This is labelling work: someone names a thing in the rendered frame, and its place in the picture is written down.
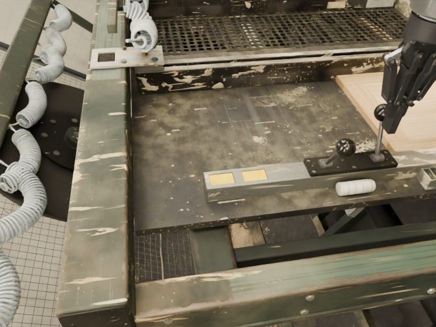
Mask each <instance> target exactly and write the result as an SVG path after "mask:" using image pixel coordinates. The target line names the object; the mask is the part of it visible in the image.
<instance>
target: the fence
mask: <svg viewBox="0 0 436 327"><path fill-rule="evenodd" d="M390 153H391V155H392V156H393V157H394V159H395V160H396V161H397V162H398V166H397V167H394V168H388V169H377V170H371V171H360V172H354V173H343V174H336V175H326V176H314V177H310V175H309V173H308V170H307V169H306V166H305V165H304V162H296V163H285V164H278V165H266V166H259V167H248V168H241V169H230V170H223V171H212V172H205V173H204V191H205V195H206V200H207V202H213V201H218V200H229V199H240V198H245V197H256V196H262V195H272V194H279V193H289V192H295V191H305V190H311V189H322V188H332V187H335V186H336V184H337V183H338V182H347V181H353V180H363V179H372V180H373V181H374V182H381V181H388V180H398V179H404V178H415V177H417V175H418V173H419V171H420V170H421V169H422V168H428V167H436V147H435V148H428V149H417V150H410V151H399V152H390ZM262 169H264V171H265V174H266V176H267V179H265V180H254V181H248V182H244V180H243V176H242V174H241V172H244V171H255V170H262ZM226 173H232V175H233V178H234V182H235V183H231V184H219V185H213V186H211V184H210V179H209V175H220V174H226Z"/></svg>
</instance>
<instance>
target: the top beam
mask: <svg viewBox="0 0 436 327"><path fill-rule="evenodd" d="M107 12H108V0H97V2H96V7H95V17H94V22H93V32H92V37H91V46H90V55H89V60H88V70H87V75H86V85H85V90H84V99H83V105H82V114H81V119H80V128H79V138H78V143H77V152H76V158H75V167H74V172H73V181H72V187H71V196H70V201H69V211H68V217H67V226H66V235H65V240H64V249H63V255H62V264H61V270H60V279H59V284H58V293H57V299H56V308H55V315H56V316H57V318H58V320H59V321H60V324H61V325H62V327H136V323H135V322H134V316H133V314H132V284H133V282H134V283H135V258H134V206H133V179H132V127H131V101H130V67H116V68H106V69H90V63H91V53H92V49H104V48H118V47H121V46H126V47H129V43H127V42H126V41H125V40H126V39H129V22H128V18H127V17H126V14H127V12H124V9H123V11H117V33H110V34H108V31H107V27H106V22H107Z"/></svg>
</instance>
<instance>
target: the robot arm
mask: <svg viewBox="0 0 436 327"><path fill-rule="evenodd" d="M409 6H410V9H411V10H412V11H411V14H410V16H409V19H408V21H407V25H406V27H405V33H404V39H403V40H402V42H401V43H400V44H399V46H398V49H397V50H395V51H394V52H392V53H390V54H389V53H388V52H386V53H383V55H382V58H383V61H384V64H385V65H384V71H383V82H382V88H381V96H382V98H383V99H384V100H385V101H386V102H387V107H386V109H385V111H384V114H385V117H384V120H383V123H382V124H381V126H382V127H383V129H384V130H385V131H386V133H388V134H395V132H396V130H397V128H398V126H399V124H400V121H401V119H402V117H403V116H405V114H406V112H407V109H408V108H409V106H410V107H413V106H414V105H415V103H414V102H413V101H421V100H422V99H423V98H424V96H425V94H427V92H428V90H429V89H430V88H431V86H432V85H433V83H434V82H435V81H436V0H411V1H410V4H409ZM399 58H401V61H400V62H399ZM398 64H400V65H399V66H400V69H399V71H398V66H397V65H398ZM397 71H398V74H397ZM418 91H420V92H418Z"/></svg>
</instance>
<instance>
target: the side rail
mask: <svg viewBox="0 0 436 327"><path fill-rule="evenodd" d="M134 285H135V288H136V316H134V322H135V323H136V326H137V327H264V326H272V325H276V324H283V323H288V322H295V321H302V320H306V319H313V318H317V317H325V316H329V315H336V314H340V313H348V312H352V311H359V310H364V309H370V308H378V307H382V306H389V305H393V304H401V303H405V302H412V301H416V300H424V299H428V298H435V297H436V239H434V240H429V241H421V242H416V243H407V244H403V245H394V246H389V247H380V248H372V249H367V250H359V251H353V252H345V253H340V254H332V255H327V256H319V257H314V258H305V259H300V260H292V261H283V262H278V263H270V264H265V265H257V266H251V267H244V268H238V269H230V270H225V271H217V272H208V273H203V274H195V275H190V276H181V277H176V278H168V279H163V280H155V281H150V282H142V283H136V284H134Z"/></svg>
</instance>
